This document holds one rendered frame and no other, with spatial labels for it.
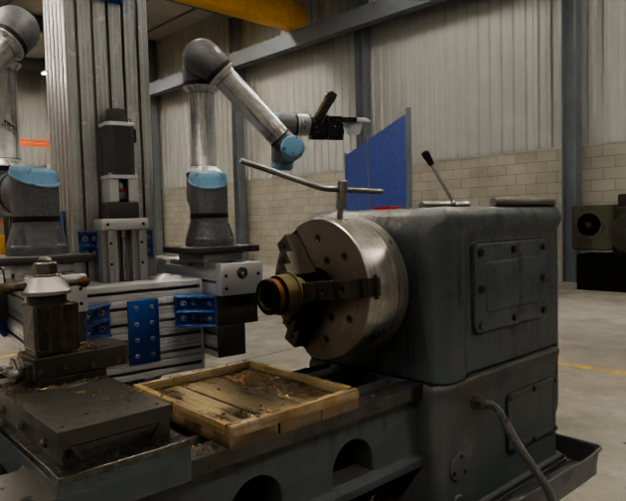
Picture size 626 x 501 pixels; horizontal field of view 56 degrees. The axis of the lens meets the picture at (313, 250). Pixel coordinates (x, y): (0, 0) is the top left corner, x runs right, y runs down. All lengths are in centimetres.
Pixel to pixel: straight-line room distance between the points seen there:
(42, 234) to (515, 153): 1108
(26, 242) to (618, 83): 1081
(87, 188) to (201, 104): 45
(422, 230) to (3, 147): 112
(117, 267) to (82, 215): 19
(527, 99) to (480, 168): 156
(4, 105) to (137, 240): 50
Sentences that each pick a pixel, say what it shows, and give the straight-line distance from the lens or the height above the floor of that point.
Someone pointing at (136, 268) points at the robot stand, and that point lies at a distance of 184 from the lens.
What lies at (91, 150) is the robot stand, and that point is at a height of 145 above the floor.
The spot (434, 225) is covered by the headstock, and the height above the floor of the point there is 122.
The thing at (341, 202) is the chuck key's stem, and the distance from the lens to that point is 131.
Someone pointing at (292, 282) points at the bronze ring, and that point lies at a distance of 123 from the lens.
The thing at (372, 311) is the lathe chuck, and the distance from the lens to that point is 122.
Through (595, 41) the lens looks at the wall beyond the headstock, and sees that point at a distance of 1201.
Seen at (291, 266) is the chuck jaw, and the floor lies 113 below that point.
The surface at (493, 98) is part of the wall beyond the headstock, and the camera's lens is 1265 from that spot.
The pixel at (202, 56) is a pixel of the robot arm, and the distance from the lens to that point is 190.
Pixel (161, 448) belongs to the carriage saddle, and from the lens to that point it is 89.
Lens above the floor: 123
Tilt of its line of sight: 3 degrees down
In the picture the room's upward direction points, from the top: 1 degrees counter-clockwise
